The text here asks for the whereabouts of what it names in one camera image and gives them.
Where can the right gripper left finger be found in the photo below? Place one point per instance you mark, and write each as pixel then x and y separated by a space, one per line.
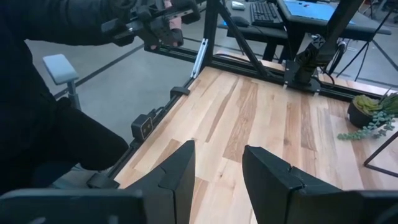
pixel 174 193

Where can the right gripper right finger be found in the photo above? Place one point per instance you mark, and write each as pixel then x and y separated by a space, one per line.
pixel 273 193

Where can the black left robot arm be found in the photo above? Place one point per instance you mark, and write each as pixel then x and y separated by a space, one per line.
pixel 308 62

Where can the potted succulent plant black pot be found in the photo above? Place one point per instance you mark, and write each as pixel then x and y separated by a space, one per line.
pixel 357 115

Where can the person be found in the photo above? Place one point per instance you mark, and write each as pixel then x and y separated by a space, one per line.
pixel 46 124

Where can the dark grey desk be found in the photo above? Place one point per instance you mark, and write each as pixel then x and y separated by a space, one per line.
pixel 264 32

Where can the grey chair armrest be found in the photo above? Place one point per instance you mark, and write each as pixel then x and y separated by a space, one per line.
pixel 59 68

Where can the person's hand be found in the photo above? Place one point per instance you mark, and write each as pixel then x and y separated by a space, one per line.
pixel 175 23

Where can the black computer mouse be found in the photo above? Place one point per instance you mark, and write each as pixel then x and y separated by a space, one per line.
pixel 240 21

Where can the black computer keyboard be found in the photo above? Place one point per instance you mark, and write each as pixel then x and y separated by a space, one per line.
pixel 264 14

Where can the computer monitor blue screen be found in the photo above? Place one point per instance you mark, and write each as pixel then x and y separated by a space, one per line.
pixel 311 11

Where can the white computer mouse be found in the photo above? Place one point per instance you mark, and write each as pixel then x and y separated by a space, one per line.
pixel 239 4

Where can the black frame clamp bracket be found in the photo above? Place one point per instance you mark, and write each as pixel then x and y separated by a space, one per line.
pixel 179 91
pixel 102 181

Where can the small table-level camera box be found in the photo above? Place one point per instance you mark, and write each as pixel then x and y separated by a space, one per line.
pixel 141 127

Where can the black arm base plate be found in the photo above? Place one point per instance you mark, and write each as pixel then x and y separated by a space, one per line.
pixel 289 81

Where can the silver aluminium bracket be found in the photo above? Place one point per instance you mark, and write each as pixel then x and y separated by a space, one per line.
pixel 199 59

